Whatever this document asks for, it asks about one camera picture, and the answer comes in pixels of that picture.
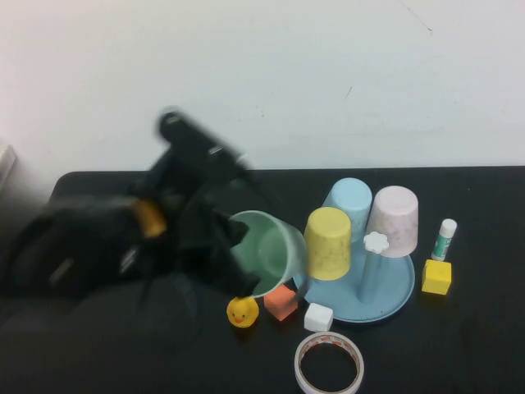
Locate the green and white glue stick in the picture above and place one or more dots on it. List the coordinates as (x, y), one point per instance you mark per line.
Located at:
(444, 246)

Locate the orange cube block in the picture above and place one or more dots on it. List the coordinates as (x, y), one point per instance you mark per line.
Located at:
(281, 303)

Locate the white cube block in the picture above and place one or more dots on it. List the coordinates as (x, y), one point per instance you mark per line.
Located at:
(318, 318)

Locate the white tape roll red print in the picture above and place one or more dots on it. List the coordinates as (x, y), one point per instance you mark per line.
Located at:
(328, 340)

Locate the green marbled plastic cup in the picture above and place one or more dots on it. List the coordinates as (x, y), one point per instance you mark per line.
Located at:
(279, 254)

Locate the yellow marbled plastic cup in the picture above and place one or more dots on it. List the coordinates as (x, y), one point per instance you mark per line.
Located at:
(328, 246)

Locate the yellow cube block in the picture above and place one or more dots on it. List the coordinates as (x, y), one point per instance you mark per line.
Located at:
(436, 277)

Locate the blue cup stand with pegs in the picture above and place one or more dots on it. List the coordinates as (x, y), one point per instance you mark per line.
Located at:
(369, 303)

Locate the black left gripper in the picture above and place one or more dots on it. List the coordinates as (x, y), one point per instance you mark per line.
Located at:
(197, 230)

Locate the pink marbled plastic cup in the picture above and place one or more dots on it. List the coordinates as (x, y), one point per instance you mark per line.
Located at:
(395, 221)

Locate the yellow rubber duck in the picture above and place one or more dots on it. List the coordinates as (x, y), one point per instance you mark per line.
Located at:
(242, 314)

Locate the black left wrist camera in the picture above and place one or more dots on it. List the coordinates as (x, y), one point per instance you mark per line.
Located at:
(197, 143)

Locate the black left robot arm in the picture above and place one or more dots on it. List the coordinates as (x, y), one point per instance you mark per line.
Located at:
(82, 238)

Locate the light blue plastic cup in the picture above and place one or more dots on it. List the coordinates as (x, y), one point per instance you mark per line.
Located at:
(348, 201)

